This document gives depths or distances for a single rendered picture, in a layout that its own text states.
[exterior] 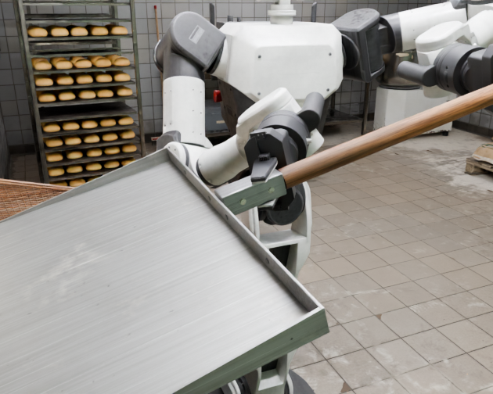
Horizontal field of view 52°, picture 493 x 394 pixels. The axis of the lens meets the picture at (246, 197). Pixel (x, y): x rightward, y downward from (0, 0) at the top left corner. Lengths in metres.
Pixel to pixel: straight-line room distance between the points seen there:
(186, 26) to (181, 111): 0.18
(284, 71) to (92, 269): 0.65
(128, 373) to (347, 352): 1.95
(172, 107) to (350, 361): 1.57
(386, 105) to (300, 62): 4.87
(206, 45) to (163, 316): 0.71
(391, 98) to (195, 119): 4.98
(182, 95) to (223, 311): 0.65
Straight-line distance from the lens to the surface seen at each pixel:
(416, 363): 2.41
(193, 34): 1.12
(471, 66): 0.96
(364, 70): 1.27
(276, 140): 0.69
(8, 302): 0.68
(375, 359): 2.38
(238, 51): 1.11
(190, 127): 1.06
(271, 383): 1.64
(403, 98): 5.94
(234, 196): 0.65
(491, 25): 1.21
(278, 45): 1.11
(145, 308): 0.55
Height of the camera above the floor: 1.44
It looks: 21 degrees down
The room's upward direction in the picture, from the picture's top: straight up
